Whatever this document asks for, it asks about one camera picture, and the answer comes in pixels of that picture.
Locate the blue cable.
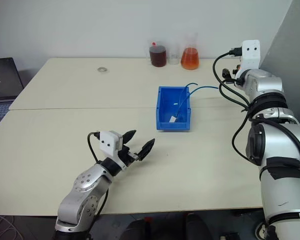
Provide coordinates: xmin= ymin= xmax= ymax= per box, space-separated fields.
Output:
xmin=176 ymin=85 xmax=220 ymax=119
xmin=176 ymin=81 xmax=198 ymax=118

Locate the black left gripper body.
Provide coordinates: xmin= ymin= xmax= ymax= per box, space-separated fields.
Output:
xmin=117 ymin=144 xmax=141 ymax=168

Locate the small clear glass beaker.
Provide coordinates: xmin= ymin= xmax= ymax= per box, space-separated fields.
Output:
xmin=167 ymin=44 xmax=181 ymax=66

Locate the thin white floor wire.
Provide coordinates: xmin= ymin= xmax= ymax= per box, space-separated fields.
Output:
xmin=0 ymin=214 xmax=18 ymax=240

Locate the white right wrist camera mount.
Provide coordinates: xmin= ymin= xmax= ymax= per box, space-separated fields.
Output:
xmin=236 ymin=39 xmax=262 ymax=76

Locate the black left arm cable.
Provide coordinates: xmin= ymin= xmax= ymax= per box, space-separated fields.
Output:
xmin=86 ymin=129 xmax=110 ymax=219

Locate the blue plastic bin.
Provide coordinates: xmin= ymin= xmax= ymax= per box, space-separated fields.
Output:
xmin=156 ymin=85 xmax=192 ymax=133

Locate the grey partition panel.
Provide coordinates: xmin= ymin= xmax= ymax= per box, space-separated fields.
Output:
xmin=259 ymin=0 xmax=300 ymax=141

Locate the jar of dark brown liquid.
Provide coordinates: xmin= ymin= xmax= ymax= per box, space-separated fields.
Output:
xmin=149 ymin=41 xmax=168 ymax=68

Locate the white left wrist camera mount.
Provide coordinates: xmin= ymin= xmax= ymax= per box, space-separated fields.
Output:
xmin=99 ymin=129 xmax=128 ymax=171

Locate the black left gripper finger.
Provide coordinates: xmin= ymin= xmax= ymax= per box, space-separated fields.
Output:
xmin=121 ymin=129 xmax=138 ymax=146
xmin=136 ymin=137 xmax=157 ymax=161

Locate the dark grey laptop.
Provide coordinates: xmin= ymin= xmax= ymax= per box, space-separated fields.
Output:
xmin=0 ymin=57 xmax=25 ymax=134

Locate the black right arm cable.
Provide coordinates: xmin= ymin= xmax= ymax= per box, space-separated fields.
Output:
xmin=213 ymin=46 xmax=300 ymax=166

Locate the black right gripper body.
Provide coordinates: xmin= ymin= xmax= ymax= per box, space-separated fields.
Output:
xmin=229 ymin=63 xmax=242 ymax=85

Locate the flask of orange liquid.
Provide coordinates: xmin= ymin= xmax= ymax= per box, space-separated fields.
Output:
xmin=180 ymin=32 xmax=201 ymax=71

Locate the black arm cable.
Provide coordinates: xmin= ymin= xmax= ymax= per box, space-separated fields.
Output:
xmin=213 ymin=46 xmax=300 ymax=166
xmin=86 ymin=129 xmax=110 ymax=219

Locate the white shoe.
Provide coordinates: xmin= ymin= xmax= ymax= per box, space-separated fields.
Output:
xmin=254 ymin=219 xmax=270 ymax=237

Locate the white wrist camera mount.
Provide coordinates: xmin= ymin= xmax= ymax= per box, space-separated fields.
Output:
xmin=236 ymin=39 xmax=262 ymax=76
xmin=99 ymin=129 xmax=128 ymax=171

